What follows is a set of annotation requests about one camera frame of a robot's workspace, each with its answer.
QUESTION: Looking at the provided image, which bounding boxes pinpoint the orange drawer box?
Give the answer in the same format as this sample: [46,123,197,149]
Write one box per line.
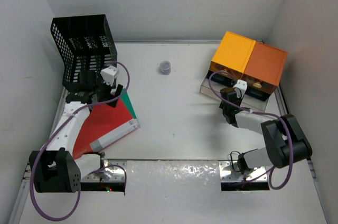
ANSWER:
[244,42,288,86]

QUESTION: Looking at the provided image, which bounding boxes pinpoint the yellow drawer box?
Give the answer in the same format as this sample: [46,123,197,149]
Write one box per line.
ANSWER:
[209,31,256,79]

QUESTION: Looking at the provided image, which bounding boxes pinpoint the small clear jar dark contents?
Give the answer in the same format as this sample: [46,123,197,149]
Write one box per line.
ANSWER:
[159,61,171,75]

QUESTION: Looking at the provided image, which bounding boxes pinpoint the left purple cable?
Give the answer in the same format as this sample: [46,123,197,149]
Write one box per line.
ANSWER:
[29,61,130,222]

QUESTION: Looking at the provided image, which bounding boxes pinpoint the black mesh file rack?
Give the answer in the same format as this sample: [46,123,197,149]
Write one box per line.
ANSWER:
[50,14,118,92]

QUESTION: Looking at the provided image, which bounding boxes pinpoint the dark bottom drawer unit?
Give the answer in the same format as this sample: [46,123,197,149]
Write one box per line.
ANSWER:
[211,73,278,101]

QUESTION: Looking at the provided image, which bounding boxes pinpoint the metal front rail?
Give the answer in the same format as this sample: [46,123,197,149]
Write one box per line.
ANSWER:
[81,159,269,192]

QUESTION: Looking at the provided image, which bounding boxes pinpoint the green folder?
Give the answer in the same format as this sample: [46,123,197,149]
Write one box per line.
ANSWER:
[116,92,137,119]

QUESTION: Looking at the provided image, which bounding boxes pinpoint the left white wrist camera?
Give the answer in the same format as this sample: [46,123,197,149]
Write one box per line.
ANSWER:
[100,66,119,87]

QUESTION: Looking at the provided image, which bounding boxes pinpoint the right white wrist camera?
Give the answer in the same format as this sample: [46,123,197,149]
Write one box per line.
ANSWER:
[233,79,248,100]

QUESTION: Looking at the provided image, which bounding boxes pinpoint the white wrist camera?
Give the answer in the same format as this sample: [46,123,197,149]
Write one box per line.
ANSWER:
[233,79,248,100]
[100,66,119,87]

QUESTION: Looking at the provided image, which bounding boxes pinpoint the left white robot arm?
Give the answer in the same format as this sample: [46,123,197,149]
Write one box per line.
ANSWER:
[29,65,126,194]

